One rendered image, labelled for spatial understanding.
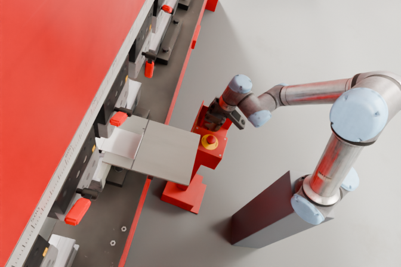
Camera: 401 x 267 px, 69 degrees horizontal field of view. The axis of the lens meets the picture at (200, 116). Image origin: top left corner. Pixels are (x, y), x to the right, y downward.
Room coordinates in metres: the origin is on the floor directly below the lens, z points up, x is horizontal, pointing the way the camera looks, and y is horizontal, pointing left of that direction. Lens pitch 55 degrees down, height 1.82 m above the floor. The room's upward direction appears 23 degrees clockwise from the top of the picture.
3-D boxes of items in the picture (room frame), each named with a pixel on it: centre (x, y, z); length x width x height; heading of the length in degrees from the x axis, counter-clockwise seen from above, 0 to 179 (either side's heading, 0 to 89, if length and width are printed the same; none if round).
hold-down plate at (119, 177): (0.43, 0.19, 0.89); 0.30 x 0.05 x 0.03; 8
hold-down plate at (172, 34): (0.99, 0.27, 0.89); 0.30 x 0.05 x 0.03; 8
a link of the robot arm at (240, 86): (0.73, -0.09, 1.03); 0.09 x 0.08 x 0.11; 58
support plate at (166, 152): (0.40, 0.09, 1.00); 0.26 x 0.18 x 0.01; 98
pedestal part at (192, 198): (0.68, -0.10, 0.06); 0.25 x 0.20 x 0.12; 92
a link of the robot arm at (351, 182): (0.60, -0.54, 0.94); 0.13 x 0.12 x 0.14; 148
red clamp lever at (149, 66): (0.54, 0.20, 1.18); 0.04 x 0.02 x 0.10; 98
